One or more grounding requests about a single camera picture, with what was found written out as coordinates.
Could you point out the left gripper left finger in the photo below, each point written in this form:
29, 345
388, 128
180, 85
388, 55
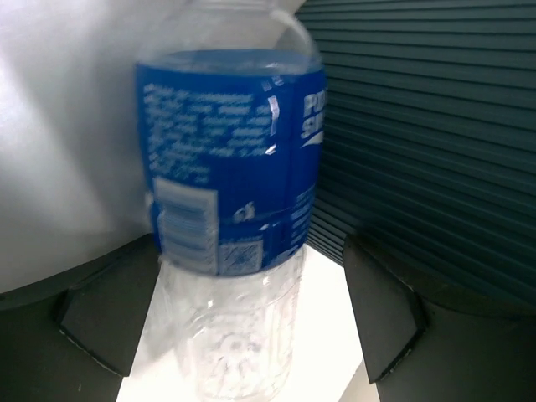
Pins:
74, 335

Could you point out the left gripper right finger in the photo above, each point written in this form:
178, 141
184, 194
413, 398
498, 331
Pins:
424, 339

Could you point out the Pocari Sweat clear bottle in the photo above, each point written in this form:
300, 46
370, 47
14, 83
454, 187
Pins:
231, 100

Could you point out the dark teal plastic bin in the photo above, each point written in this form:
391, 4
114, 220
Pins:
429, 148

